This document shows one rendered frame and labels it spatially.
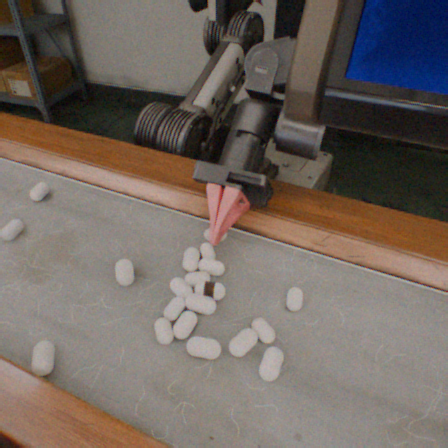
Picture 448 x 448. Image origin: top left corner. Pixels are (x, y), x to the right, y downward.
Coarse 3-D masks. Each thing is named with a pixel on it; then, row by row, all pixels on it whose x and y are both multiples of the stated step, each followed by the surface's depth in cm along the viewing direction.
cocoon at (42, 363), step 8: (40, 344) 40; (48, 344) 40; (40, 352) 39; (48, 352) 39; (32, 360) 39; (40, 360) 38; (48, 360) 39; (32, 368) 38; (40, 368) 38; (48, 368) 38
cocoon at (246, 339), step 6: (246, 330) 41; (252, 330) 41; (240, 336) 41; (246, 336) 41; (252, 336) 41; (234, 342) 40; (240, 342) 40; (246, 342) 40; (252, 342) 41; (234, 348) 40; (240, 348) 40; (246, 348) 40; (234, 354) 40; (240, 354) 40
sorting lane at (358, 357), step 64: (0, 192) 64; (64, 192) 64; (0, 256) 52; (64, 256) 52; (128, 256) 52; (256, 256) 52; (320, 256) 52; (0, 320) 44; (64, 320) 44; (128, 320) 44; (320, 320) 44; (384, 320) 44; (64, 384) 39; (128, 384) 39; (192, 384) 39; (256, 384) 39; (320, 384) 39; (384, 384) 39
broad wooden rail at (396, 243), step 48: (0, 144) 73; (48, 144) 71; (96, 144) 71; (144, 192) 62; (192, 192) 60; (288, 192) 60; (288, 240) 54; (336, 240) 52; (384, 240) 51; (432, 240) 51; (432, 288) 48
